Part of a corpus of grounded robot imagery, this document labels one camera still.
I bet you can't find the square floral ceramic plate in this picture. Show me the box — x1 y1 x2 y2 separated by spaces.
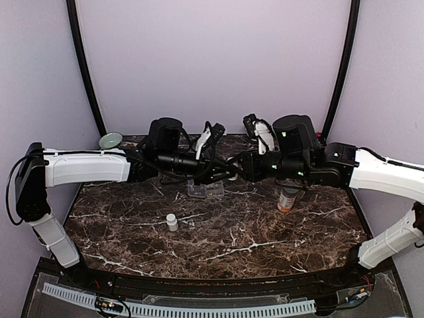
120 142 137 148

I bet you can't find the black frame post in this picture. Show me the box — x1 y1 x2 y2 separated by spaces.
321 0 360 141
66 0 107 136

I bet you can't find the white pill bottle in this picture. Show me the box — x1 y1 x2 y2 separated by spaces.
228 170 239 182
166 213 178 232

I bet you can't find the white slotted cable duct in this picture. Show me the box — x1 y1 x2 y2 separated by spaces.
42 283 317 318

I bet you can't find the black left frame post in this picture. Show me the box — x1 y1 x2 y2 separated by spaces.
66 0 107 136

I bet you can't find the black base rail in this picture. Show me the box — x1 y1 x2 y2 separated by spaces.
36 257 393 298

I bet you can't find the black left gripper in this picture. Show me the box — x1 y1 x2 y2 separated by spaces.
158 149 237 186

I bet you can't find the orange pill bottle grey cap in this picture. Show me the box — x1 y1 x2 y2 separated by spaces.
278 187 298 213

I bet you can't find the teal bowl on plate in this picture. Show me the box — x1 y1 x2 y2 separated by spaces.
98 132 123 150

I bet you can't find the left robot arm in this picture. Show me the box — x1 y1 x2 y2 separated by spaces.
8 117 239 289

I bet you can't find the black right frame post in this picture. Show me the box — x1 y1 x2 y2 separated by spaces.
321 0 360 141

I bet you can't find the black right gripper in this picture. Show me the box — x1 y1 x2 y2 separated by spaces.
228 147 311 182

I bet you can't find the white pill bottle front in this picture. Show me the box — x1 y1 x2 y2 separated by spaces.
166 213 178 232

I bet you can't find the clear plastic pill organizer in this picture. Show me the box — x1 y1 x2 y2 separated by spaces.
187 180 225 199

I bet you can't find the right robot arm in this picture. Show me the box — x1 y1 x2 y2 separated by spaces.
227 115 423 288

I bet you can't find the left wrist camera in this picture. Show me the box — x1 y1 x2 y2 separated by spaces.
195 121 225 160

